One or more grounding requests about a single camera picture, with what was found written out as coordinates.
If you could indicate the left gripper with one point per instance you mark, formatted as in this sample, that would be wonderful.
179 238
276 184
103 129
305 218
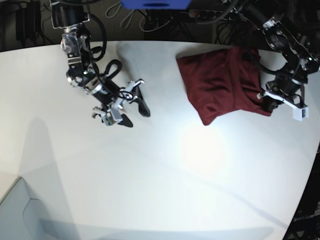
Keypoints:
280 91

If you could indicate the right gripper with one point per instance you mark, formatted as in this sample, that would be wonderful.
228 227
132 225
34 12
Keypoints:
130 94

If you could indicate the dark red t-shirt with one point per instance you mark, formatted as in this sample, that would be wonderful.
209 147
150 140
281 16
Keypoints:
222 81

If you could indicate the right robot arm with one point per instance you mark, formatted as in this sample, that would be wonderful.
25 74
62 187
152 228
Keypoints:
83 72

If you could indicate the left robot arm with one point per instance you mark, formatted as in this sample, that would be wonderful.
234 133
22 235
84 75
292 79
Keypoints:
298 48

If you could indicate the black power strip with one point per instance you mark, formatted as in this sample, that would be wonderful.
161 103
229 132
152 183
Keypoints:
206 15

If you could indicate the blue box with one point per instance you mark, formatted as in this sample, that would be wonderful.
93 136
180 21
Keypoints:
156 4

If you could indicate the black box on floor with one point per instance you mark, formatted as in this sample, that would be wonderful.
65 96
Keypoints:
28 22

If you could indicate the white bin corner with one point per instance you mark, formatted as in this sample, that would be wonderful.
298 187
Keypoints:
21 216

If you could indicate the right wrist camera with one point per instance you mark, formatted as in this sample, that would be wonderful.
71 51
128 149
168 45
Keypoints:
108 120

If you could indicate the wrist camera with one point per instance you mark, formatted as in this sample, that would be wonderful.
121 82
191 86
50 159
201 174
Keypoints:
108 120
300 114

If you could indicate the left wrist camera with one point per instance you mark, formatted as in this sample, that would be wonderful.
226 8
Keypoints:
300 114

